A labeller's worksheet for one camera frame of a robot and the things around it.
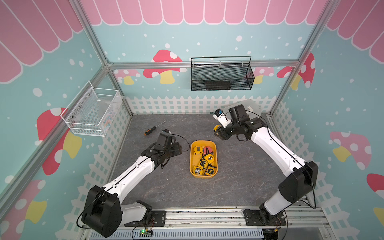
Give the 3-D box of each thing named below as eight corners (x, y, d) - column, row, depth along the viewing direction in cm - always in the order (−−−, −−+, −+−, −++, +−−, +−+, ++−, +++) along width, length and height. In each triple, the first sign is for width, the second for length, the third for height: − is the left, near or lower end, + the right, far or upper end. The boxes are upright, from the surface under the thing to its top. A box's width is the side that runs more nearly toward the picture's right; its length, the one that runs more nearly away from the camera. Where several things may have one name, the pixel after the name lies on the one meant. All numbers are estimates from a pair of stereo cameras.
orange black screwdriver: (144, 135, 110) (143, 133, 107) (143, 134, 111) (142, 131, 108) (167, 123, 117) (166, 121, 115) (165, 122, 118) (165, 120, 116)
